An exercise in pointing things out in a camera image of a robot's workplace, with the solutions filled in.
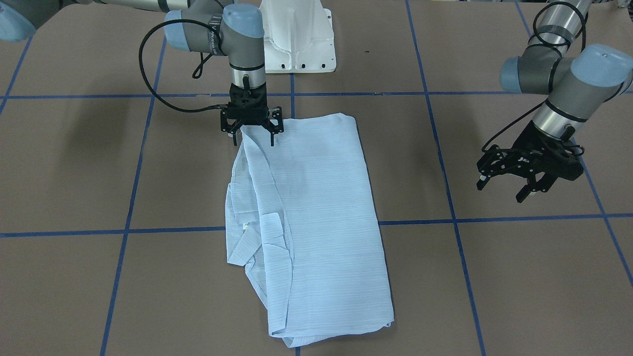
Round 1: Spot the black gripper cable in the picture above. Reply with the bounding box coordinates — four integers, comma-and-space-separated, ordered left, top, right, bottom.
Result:
138, 19, 233, 113
482, 2, 587, 152

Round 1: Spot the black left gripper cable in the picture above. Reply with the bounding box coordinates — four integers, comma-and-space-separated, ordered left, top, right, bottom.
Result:
482, 2, 587, 152

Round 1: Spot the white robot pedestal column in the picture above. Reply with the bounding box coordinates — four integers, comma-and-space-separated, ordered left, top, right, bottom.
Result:
260, 0, 337, 74

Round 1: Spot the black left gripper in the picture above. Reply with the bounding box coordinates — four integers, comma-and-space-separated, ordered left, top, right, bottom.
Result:
477, 122, 584, 203

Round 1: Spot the light blue button-up shirt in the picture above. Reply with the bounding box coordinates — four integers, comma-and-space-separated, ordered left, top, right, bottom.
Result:
225, 113, 394, 348

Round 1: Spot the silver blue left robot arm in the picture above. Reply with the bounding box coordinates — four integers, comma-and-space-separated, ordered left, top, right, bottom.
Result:
476, 0, 632, 203

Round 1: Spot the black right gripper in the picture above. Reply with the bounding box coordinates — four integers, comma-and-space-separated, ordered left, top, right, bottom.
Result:
220, 84, 284, 147

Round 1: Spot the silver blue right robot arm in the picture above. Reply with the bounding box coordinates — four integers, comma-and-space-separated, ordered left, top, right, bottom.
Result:
1, 0, 283, 146

